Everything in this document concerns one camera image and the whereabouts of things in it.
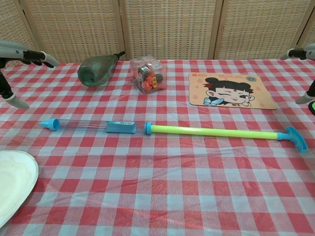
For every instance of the left five-finger robot hand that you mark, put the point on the left five-finger robot hand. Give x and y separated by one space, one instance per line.
34 57

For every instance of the right five-finger robot hand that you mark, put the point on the right five-finger robot hand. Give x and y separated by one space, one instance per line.
297 53

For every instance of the clear tube with blue cap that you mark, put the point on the clear tube with blue cap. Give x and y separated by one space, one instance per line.
120 127

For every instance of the green microfibre cloth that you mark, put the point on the green microfibre cloth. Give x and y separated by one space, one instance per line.
312 106

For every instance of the green spray bottle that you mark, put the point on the green spray bottle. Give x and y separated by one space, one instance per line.
94 71

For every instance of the cartoon girl mouse pad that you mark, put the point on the cartoon girl mouse pad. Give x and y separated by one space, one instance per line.
231 92

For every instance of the clear plastic box with toys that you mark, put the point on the clear plastic box with toys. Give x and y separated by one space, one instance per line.
147 76

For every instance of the white paper plate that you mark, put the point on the white paper plate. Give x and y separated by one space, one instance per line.
14 182

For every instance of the bamboo folding screen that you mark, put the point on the bamboo folding screen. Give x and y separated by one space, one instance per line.
169 27

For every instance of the red white checked tablecloth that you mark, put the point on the red white checked tablecloth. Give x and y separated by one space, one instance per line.
160 184

